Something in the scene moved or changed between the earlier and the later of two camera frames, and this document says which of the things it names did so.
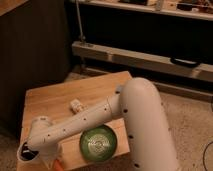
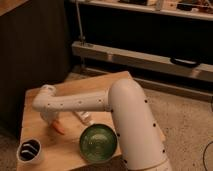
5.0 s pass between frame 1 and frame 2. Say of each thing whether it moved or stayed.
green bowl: stayed
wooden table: stayed
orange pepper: moved
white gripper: moved
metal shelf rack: stayed
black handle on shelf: stayed
